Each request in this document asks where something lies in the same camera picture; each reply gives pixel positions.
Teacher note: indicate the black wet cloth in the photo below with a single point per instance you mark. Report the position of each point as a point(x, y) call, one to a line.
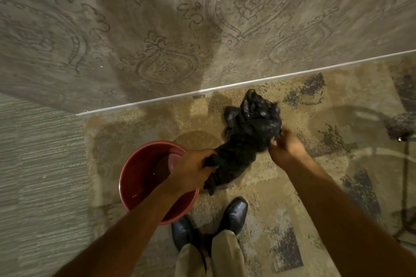
point(247, 137)

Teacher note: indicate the beige trousers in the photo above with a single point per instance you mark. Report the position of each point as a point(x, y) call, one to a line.
point(224, 257)

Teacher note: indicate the person's right fingers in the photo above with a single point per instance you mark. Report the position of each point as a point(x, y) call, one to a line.
point(276, 143)

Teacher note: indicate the person's left hand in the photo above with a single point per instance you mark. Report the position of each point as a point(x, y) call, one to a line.
point(187, 171)

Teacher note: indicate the black leather right shoe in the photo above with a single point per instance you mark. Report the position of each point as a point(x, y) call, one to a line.
point(234, 213)

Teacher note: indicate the glass table top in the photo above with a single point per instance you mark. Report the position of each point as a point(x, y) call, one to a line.
point(370, 143)

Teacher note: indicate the black leather shoe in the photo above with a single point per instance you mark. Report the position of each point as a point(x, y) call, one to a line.
point(234, 213)
point(182, 231)

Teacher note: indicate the person's right hand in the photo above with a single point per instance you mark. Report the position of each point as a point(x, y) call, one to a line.
point(287, 150)

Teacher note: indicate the person's left forearm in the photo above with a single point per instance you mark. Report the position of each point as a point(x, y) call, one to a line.
point(130, 231)

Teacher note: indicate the black leather left shoe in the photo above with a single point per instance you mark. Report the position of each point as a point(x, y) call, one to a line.
point(182, 231)

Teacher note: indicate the person's left fingers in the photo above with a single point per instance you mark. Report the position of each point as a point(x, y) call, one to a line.
point(209, 173)

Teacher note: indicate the beige patterned rug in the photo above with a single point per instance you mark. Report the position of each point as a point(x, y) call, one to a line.
point(292, 195)

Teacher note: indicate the red plastic bucket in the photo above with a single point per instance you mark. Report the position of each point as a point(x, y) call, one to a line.
point(143, 173)

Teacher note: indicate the person's right forearm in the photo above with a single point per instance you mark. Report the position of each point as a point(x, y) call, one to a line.
point(341, 221)

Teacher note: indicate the silver wall trim strip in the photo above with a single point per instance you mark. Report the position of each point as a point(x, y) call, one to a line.
point(227, 85)

